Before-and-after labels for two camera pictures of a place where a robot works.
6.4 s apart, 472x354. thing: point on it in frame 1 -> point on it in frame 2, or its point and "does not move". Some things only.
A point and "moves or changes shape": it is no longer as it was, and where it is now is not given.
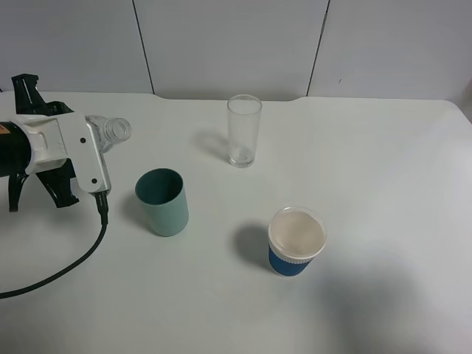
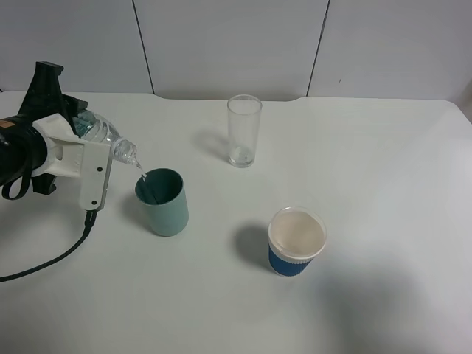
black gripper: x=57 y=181 -> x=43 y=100
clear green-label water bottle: x=109 y=130 moves or changes shape
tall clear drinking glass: x=243 y=122 does not move
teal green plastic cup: x=164 y=202 does not move
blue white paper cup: x=296 y=236 does not move
